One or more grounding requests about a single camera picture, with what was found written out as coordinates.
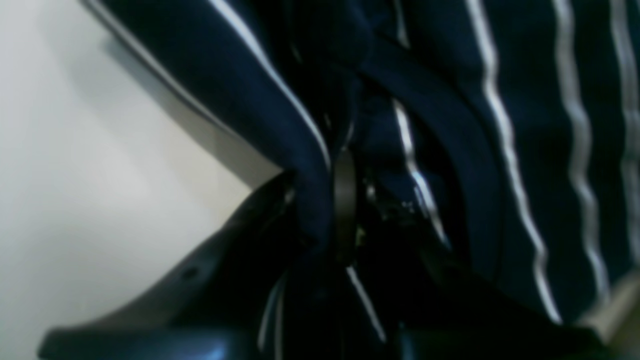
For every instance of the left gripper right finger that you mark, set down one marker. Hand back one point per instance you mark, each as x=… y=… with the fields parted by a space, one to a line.
x=422 y=300

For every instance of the navy white striped t-shirt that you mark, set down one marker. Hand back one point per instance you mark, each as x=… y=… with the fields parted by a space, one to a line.
x=511 y=125

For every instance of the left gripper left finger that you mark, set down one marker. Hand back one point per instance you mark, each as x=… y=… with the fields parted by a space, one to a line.
x=211 y=305

